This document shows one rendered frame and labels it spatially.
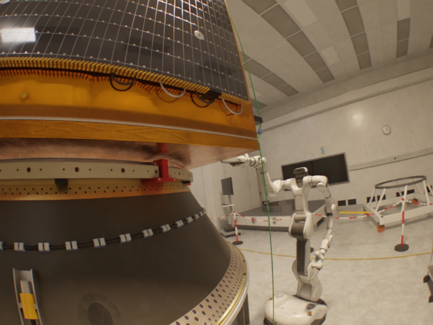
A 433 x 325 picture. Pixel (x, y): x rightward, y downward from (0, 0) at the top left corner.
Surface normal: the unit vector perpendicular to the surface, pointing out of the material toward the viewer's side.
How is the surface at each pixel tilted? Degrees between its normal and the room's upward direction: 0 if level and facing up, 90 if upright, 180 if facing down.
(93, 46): 90
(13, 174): 90
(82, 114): 90
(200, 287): 62
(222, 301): 43
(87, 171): 90
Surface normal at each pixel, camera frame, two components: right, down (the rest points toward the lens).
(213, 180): 0.66, -0.18
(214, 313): 0.51, -0.83
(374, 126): -0.74, 0.00
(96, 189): 0.61, -0.62
